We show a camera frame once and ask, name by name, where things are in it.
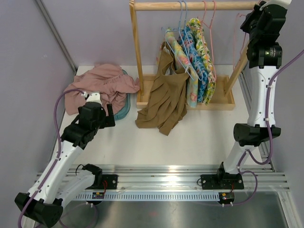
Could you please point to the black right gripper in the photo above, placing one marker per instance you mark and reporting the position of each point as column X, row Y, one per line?
column 256, row 12

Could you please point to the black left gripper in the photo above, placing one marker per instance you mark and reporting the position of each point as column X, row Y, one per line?
column 108, row 120

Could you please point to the pink pleated skirt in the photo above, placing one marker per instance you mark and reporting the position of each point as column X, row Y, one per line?
column 111, row 83

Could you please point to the brown pleated skirt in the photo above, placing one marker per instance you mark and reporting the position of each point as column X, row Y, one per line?
column 167, row 99

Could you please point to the yellow lemon print skirt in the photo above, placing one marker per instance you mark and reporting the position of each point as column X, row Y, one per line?
column 202, row 55

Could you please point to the blue floral skirt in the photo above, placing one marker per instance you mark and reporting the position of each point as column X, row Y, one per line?
column 189, row 46

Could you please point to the pastel floral skirt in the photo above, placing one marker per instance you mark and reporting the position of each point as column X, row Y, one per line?
column 192, row 85

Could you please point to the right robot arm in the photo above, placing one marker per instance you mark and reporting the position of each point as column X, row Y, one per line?
column 264, row 54

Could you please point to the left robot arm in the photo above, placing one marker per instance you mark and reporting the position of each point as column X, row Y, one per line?
column 45, row 200

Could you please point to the teal plastic basin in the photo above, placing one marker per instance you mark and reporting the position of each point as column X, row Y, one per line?
column 123, row 109

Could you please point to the wooden clothes rack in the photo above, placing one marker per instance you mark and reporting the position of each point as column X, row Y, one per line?
column 223, row 99

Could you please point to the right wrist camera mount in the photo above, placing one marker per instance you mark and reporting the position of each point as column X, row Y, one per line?
column 282, row 3

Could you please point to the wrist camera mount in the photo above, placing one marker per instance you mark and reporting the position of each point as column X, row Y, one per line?
column 92, row 100
column 282, row 3

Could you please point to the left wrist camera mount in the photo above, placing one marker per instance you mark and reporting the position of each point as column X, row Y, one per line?
column 92, row 100

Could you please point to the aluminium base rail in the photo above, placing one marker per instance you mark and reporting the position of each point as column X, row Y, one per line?
column 165, row 183

